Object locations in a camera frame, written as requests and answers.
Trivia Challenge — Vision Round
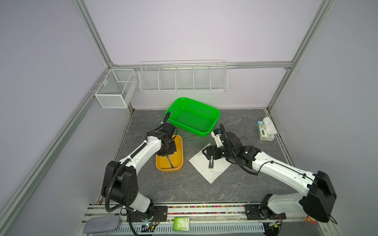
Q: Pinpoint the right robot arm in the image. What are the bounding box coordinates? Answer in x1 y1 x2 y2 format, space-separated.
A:
202 129 337 223

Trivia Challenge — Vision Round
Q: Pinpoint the tissue box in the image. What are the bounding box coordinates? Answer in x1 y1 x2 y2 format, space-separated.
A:
257 117 277 142

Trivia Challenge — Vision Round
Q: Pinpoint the white mesh box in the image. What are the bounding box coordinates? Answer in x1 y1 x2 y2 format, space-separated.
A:
95 69 138 109

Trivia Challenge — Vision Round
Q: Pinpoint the yellow plastic tray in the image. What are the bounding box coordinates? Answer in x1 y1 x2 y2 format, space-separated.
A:
156 135 184 173

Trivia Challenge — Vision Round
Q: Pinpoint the white wire rack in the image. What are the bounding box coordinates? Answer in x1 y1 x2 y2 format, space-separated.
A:
139 60 228 92

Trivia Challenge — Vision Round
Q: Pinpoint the grey cloth pad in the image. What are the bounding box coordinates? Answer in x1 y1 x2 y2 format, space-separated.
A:
83 216 121 234

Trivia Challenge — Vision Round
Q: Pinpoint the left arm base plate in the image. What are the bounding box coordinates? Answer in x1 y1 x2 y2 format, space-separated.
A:
128 205 168 223

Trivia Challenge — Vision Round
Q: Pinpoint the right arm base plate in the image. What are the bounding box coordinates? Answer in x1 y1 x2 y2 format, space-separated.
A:
244 204 286 220

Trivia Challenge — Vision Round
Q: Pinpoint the silver fork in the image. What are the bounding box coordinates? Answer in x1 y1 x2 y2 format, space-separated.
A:
166 155 175 169

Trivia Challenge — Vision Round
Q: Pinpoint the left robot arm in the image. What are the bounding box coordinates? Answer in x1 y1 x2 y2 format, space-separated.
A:
101 112 177 218

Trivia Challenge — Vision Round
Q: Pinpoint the green plastic basket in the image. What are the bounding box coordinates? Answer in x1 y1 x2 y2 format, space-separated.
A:
166 97 221 137

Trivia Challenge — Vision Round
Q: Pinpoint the white paper napkin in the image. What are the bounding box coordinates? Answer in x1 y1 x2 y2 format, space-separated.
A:
189 151 231 184

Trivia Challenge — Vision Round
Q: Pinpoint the green card box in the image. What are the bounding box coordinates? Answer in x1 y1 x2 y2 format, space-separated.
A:
173 217 190 232

